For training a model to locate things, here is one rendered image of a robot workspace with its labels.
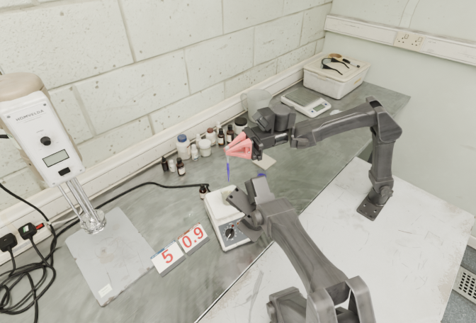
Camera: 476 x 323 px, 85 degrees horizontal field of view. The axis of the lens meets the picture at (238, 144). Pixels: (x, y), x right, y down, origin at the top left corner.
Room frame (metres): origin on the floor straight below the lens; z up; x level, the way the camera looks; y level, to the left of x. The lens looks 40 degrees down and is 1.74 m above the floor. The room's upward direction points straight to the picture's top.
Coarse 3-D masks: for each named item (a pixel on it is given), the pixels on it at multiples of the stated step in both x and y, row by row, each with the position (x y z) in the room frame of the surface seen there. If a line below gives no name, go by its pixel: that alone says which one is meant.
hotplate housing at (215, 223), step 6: (204, 198) 0.61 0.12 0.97; (210, 210) 0.56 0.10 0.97; (210, 216) 0.54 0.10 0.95; (234, 216) 0.53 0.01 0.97; (240, 216) 0.53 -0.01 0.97; (216, 222) 0.51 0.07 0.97; (222, 222) 0.51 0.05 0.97; (216, 228) 0.49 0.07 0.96; (246, 240) 0.47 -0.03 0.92; (222, 246) 0.44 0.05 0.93; (228, 246) 0.44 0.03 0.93; (234, 246) 0.45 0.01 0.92
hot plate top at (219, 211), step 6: (210, 192) 0.62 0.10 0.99; (216, 192) 0.62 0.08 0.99; (210, 198) 0.59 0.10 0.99; (216, 198) 0.59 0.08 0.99; (210, 204) 0.57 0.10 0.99; (216, 204) 0.57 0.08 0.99; (222, 204) 0.57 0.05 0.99; (216, 210) 0.54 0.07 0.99; (222, 210) 0.54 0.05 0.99; (228, 210) 0.54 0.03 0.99; (234, 210) 0.54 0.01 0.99; (216, 216) 0.52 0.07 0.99; (222, 216) 0.52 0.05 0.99; (228, 216) 0.52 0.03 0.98
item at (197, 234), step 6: (198, 228) 0.51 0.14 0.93; (186, 234) 0.48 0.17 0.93; (192, 234) 0.49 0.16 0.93; (198, 234) 0.49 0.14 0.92; (204, 234) 0.50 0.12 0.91; (180, 240) 0.46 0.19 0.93; (186, 240) 0.47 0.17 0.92; (192, 240) 0.47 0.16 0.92; (198, 240) 0.48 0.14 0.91; (186, 246) 0.45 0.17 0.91
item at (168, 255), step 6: (174, 246) 0.44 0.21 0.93; (162, 252) 0.42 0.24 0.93; (168, 252) 0.42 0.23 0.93; (174, 252) 0.43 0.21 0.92; (180, 252) 0.43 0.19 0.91; (156, 258) 0.40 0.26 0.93; (162, 258) 0.41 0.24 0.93; (168, 258) 0.41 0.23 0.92; (174, 258) 0.41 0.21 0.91; (156, 264) 0.39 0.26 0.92; (162, 264) 0.39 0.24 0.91
